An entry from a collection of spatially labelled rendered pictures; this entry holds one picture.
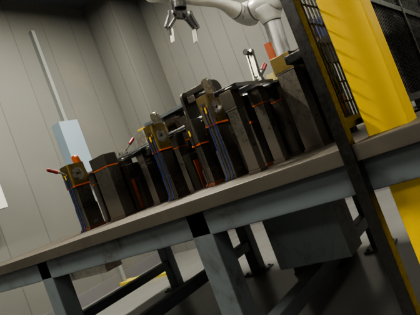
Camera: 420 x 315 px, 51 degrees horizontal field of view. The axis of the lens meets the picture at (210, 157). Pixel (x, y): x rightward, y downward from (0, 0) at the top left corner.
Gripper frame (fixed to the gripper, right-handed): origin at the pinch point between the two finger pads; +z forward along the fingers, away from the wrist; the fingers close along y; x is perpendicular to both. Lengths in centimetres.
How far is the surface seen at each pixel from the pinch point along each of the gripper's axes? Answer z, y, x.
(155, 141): 51, 34, 19
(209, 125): 49, 26, 51
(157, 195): 77, 24, -9
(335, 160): 67, 39, 122
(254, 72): 26.4, -10.3, 39.4
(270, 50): 19, -13, 49
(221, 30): -76, -175, -202
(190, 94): 28.2, 2.1, 1.6
